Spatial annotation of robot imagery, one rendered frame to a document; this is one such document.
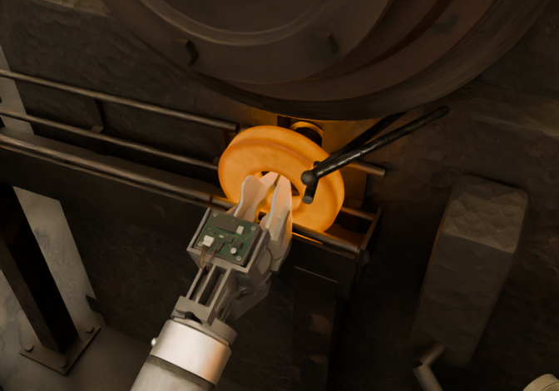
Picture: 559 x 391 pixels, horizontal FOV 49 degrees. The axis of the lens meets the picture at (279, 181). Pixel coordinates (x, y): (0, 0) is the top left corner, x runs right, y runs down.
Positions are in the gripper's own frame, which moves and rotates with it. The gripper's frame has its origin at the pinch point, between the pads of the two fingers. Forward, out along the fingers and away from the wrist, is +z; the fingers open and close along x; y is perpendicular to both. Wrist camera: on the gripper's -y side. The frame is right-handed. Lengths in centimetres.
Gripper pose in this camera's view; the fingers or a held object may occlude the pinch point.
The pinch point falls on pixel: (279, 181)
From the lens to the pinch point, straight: 73.4
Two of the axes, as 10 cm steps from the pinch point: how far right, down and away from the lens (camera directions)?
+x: -9.1, -3.0, 2.9
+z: 4.0, -8.3, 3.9
